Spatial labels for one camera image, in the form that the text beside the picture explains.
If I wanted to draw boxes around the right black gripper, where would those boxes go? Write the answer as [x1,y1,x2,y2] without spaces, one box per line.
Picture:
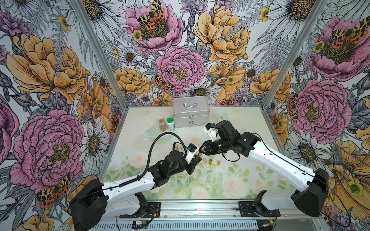
[198,138,233,156]

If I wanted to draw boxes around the aluminium corner post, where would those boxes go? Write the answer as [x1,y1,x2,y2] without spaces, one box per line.
[262,0,328,110]
[71,1,128,112]

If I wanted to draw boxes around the small green circuit board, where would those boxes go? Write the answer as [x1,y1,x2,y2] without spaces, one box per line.
[132,220,147,230]

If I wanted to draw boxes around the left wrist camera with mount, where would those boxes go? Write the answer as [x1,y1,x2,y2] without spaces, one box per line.
[185,143,198,164]

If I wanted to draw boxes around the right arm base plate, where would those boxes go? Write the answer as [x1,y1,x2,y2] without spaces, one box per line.
[237,190,281,218]

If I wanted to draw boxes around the right aluminium corner post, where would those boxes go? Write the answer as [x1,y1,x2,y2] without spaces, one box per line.
[262,0,328,110]

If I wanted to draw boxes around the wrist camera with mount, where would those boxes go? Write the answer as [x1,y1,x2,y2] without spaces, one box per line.
[203,123,219,141]
[185,143,198,164]

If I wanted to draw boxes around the silver aluminium first aid case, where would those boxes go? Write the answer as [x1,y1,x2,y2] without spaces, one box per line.
[172,96,210,128]

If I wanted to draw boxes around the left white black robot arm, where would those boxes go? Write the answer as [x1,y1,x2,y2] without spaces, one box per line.
[69,150,202,231]

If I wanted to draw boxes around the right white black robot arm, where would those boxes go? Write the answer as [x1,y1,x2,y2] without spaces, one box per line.
[199,120,329,218]

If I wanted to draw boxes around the clear jar brown contents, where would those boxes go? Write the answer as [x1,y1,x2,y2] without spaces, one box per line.
[159,118,167,132]

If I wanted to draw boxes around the white bottle green cap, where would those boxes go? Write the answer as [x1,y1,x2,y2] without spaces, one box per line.
[166,117,175,131]

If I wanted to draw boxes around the aluminium front rail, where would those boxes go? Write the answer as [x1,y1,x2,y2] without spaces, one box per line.
[100,197,311,221]

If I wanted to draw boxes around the left black corrugated cable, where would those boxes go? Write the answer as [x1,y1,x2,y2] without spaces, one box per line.
[118,132,188,188]

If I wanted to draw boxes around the left aluminium corner post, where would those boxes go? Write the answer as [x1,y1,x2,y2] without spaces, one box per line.
[71,1,128,112]

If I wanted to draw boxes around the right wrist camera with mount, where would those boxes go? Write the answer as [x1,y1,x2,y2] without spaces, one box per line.
[203,123,219,141]

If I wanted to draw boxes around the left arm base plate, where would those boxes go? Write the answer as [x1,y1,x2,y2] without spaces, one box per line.
[119,193,161,218]

